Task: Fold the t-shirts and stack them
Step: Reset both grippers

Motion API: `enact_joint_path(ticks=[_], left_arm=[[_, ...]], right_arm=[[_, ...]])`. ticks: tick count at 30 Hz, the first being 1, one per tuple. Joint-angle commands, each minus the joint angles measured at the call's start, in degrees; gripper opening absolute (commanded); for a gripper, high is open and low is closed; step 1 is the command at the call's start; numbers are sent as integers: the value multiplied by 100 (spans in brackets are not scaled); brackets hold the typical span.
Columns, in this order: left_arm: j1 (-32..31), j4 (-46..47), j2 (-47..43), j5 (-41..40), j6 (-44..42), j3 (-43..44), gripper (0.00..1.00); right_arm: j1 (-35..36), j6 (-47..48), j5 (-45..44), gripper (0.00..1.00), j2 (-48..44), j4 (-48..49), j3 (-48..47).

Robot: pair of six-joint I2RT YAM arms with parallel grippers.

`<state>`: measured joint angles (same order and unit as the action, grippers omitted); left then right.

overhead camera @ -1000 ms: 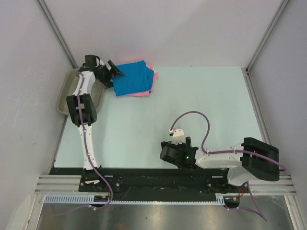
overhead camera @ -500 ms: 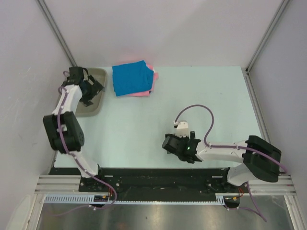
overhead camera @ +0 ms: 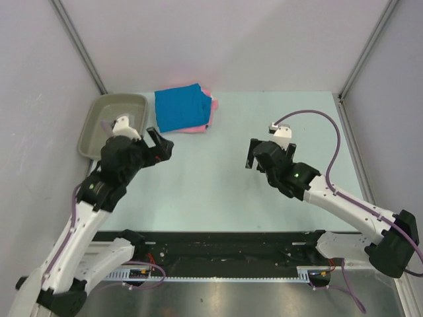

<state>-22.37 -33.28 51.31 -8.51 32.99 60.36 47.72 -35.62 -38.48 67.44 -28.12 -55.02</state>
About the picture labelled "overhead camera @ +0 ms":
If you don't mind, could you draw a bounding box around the blue t shirt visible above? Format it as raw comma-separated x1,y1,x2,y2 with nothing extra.
155,83,212,133

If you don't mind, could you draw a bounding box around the beige plastic tray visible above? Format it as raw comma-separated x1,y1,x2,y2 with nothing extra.
78,93,149,160

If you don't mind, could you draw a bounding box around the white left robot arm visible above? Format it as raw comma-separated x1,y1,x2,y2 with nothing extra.
9,127,174,316

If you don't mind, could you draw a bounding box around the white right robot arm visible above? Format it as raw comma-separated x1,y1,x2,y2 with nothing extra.
245,139,419,278

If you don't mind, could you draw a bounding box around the pink folded t shirt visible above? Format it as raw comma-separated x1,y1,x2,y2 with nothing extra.
176,88,219,133

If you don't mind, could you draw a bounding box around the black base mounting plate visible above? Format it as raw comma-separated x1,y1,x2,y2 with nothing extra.
92,230,351,271

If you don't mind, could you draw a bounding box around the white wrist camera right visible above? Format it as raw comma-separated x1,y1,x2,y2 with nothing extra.
268,123,292,150

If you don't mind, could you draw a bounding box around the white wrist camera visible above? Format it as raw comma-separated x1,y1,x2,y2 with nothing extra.
112,114,141,140
268,123,292,150

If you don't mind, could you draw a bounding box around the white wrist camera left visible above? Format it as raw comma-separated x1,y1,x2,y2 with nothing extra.
112,114,141,140

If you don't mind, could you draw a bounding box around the aluminium corner post right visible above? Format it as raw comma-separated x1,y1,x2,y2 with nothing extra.
337,0,401,103

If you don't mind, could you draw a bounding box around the aluminium corner post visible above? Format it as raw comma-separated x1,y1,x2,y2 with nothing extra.
49,0,108,95
337,0,401,103

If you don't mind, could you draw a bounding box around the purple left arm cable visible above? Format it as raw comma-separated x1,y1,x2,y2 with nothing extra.
39,119,167,291

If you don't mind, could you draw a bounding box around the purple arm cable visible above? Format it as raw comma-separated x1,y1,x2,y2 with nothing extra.
277,110,423,314
39,119,167,291

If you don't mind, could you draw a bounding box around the white slotted cable duct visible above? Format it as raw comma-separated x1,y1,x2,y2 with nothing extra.
105,267,311,282

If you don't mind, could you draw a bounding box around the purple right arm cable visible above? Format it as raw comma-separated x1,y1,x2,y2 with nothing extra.
277,110,423,314

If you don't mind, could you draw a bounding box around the aluminium corner post left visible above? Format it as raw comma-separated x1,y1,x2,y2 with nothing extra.
49,0,108,95

